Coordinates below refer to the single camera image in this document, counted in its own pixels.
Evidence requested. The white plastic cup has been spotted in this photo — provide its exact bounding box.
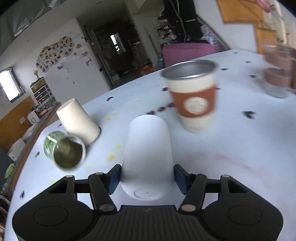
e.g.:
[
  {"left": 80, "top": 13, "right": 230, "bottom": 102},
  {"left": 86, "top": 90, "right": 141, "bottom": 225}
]
[{"left": 120, "top": 114, "right": 175, "bottom": 201}]

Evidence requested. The green tin cup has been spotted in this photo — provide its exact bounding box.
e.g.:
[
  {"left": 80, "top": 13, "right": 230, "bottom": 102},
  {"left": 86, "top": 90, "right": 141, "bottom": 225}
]
[{"left": 43, "top": 131, "right": 86, "bottom": 171}]

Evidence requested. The beige paper cup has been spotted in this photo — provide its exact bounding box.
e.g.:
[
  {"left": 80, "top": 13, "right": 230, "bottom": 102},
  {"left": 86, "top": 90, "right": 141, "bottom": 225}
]
[{"left": 56, "top": 98, "right": 101, "bottom": 146}]

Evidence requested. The steel cup with brown sleeve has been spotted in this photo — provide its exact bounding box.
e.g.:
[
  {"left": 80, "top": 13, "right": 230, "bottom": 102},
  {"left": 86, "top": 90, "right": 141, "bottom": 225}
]
[{"left": 161, "top": 60, "right": 218, "bottom": 133}]

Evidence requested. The glass cup with pink sleeve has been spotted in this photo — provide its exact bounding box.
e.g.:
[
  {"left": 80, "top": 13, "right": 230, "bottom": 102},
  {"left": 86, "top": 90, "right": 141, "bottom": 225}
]
[{"left": 263, "top": 41, "right": 295, "bottom": 98}]

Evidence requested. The white appliance on counter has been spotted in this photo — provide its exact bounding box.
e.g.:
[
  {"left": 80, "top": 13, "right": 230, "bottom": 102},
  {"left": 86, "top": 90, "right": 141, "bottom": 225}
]
[{"left": 27, "top": 111, "right": 40, "bottom": 125}]

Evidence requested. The wooden counter cabinet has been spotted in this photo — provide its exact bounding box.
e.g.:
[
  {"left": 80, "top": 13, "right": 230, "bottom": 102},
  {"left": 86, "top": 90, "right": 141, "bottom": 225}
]
[{"left": 1, "top": 102, "right": 61, "bottom": 199}]

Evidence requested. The small drawer organizer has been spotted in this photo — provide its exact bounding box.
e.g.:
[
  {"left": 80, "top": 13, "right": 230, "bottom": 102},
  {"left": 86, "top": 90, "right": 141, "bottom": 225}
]
[{"left": 30, "top": 77, "right": 56, "bottom": 105}]

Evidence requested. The pink armchair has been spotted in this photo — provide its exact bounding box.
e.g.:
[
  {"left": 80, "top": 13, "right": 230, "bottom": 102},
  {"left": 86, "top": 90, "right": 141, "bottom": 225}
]
[{"left": 162, "top": 43, "right": 216, "bottom": 67}]

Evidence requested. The window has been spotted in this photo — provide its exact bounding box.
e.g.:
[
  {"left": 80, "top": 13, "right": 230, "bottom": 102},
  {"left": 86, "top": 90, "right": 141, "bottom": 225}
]
[{"left": 0, "top": 67, "right": 25, "bottom": 102}]

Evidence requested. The photo collage on wall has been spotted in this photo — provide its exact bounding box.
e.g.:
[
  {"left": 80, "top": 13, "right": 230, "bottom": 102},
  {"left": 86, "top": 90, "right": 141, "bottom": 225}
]
[{"left": 36, "top": 36, "right": 74, "bottom": 73}]

